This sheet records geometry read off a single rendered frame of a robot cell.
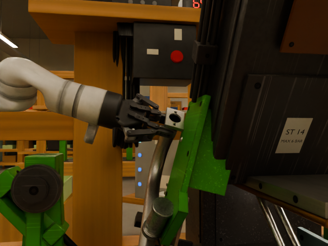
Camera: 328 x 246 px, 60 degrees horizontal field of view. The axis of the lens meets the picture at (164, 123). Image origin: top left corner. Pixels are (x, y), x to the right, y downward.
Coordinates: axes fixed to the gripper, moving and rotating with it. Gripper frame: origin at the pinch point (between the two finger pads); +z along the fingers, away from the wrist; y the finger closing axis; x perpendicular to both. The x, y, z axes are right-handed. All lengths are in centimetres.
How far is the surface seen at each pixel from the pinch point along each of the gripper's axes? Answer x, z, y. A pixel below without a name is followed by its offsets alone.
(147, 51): -2.7, -8.2, 22.5
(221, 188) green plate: -2.8, 10.0, -14.7
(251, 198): 9.9, 24.0, -5.6
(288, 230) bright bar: -4.1, 20.6, -20.7
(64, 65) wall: 600, -270, 821
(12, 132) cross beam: 32, -41, 14
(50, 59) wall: 597, -321, 827
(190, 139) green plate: -6.9, 2.8, -9.2
